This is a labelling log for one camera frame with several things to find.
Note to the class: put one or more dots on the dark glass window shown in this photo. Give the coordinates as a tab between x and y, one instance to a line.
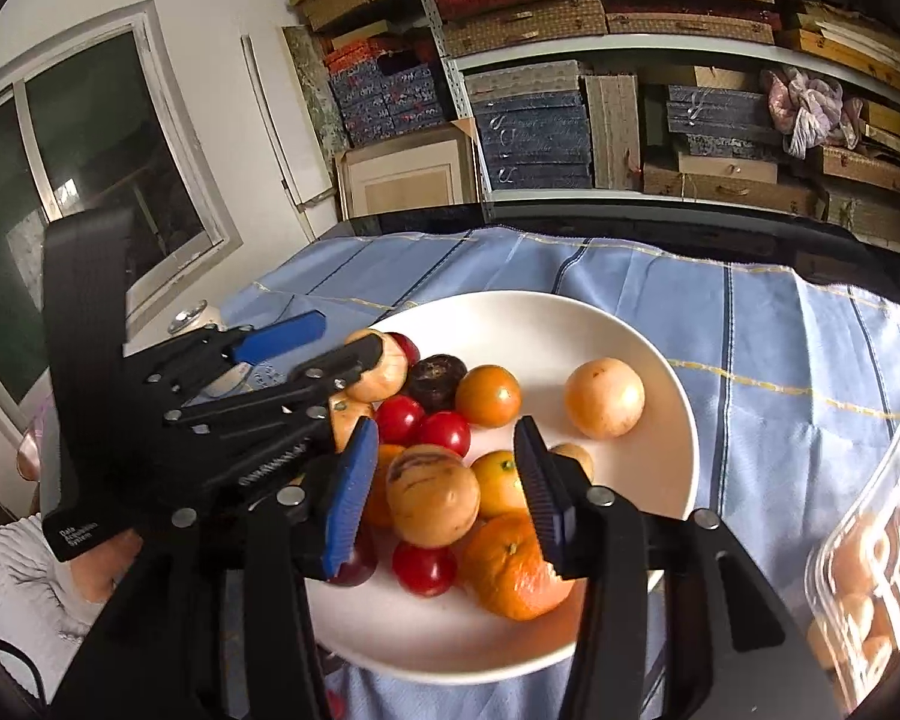
97	187

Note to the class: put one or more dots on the clear plastic clamshell container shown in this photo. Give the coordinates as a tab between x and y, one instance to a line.
870	480

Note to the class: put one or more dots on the small yellow-orange citrus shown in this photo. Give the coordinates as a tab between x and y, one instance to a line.
487	395
499	480

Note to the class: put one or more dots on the metal shelving rack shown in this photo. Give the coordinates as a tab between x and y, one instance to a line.
682	51

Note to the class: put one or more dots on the pink plastic bag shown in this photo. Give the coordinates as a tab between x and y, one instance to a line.
806	109

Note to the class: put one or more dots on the white long stick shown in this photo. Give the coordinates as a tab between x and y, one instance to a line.
274	127

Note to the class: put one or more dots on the small tan round fruit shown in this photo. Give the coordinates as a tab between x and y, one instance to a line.
577	457

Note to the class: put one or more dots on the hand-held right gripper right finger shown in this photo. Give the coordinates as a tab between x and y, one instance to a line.
544	499

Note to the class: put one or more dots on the dark red plum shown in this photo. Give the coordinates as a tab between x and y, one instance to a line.
409	349
360	566

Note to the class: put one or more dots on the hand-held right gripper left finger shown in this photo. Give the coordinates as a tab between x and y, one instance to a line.
352	499

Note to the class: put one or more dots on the bright red round fruit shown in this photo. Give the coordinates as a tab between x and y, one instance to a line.
444	433
424	568
399	418

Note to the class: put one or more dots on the white drink can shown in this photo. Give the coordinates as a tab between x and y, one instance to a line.
191	319

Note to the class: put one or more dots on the pile of pale fruits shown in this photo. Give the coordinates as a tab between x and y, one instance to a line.
855	562

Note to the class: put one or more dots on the white ceramic plate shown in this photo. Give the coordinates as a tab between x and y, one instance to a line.
645	495

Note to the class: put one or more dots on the grey marbled slab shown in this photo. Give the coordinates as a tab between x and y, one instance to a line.
315	90

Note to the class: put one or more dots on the beige picture frame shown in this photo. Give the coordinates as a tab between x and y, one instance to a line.
405	176

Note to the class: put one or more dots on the person's left forearm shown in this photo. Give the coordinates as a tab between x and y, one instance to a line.
22	585

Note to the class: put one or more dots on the blue striped tablecloth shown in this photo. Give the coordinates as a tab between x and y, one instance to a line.
780	360

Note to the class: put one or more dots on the dark purple mangosteen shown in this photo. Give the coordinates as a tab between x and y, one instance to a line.
435	382

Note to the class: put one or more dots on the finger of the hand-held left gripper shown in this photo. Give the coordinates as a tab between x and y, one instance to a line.
285	330
330	373

